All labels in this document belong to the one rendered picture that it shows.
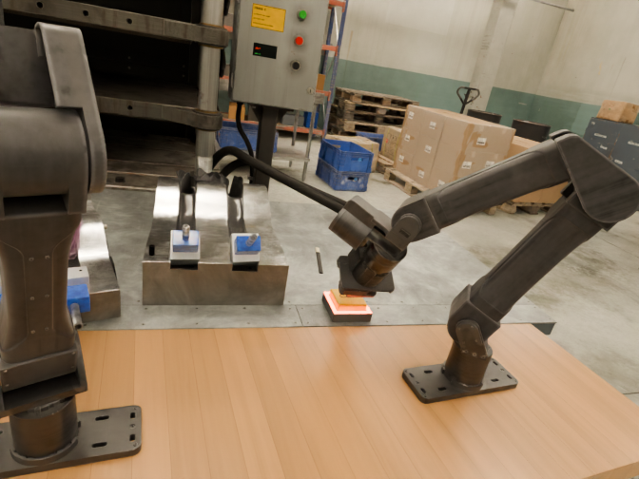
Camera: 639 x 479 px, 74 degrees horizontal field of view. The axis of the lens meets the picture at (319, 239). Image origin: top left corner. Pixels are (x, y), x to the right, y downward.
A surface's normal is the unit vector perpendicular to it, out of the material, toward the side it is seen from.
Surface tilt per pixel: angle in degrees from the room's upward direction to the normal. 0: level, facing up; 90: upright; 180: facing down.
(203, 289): 90
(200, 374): 0
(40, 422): 90
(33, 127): 43
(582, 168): 90
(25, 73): 77
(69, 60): 52
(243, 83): 90
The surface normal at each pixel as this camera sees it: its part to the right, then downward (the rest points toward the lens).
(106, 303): 0.52, 0.41
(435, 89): 0.26, 0.42
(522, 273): -0.40, 0.28
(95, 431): 0.16, -0.91
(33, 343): 0.52, 0.70
